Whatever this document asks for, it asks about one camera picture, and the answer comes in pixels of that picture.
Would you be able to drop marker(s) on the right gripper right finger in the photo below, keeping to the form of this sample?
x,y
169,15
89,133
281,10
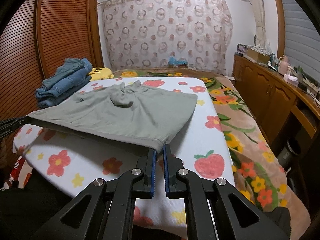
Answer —
x,y
215,209

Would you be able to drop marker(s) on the grey window shutter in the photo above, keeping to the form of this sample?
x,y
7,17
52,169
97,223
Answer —
x,y
301,39

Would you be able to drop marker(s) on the yellow plush toy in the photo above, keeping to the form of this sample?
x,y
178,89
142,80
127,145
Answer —
x,y
100,74

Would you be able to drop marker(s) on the patterned lace curtain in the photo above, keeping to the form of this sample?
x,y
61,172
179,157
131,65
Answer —
x,y
145,33

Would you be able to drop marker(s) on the white floral folding board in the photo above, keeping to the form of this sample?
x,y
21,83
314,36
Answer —
x,y
70,162

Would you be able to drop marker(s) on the brown louvered wardrobe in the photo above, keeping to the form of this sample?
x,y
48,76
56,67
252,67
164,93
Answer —
x,y
40,35

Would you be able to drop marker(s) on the pink kettle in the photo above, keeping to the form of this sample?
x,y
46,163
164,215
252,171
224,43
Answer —
x,y
283,65

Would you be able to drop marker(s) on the brown wooden sideboard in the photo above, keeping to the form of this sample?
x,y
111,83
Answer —
x,y
282,111

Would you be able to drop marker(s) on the folded blue denim jeans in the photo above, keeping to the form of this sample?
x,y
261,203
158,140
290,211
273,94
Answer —
x,y
68,78

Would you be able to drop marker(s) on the grey-green shorts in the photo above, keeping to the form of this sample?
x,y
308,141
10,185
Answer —
x,y
134,114

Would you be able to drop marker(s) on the blue toy on bed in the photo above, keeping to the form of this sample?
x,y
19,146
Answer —
x,y
182,63

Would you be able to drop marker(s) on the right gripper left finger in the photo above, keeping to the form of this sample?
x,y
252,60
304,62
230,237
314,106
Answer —
x,y
104,209

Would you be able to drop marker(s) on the floral brown bed blanket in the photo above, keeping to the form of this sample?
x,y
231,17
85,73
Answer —
x,y
257,173

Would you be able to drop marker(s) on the cardboard box on sideboard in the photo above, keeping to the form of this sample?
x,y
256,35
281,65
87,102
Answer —
x,y
257,57

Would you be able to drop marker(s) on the pink tissue pack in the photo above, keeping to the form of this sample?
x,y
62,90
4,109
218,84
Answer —
x,y
293,80

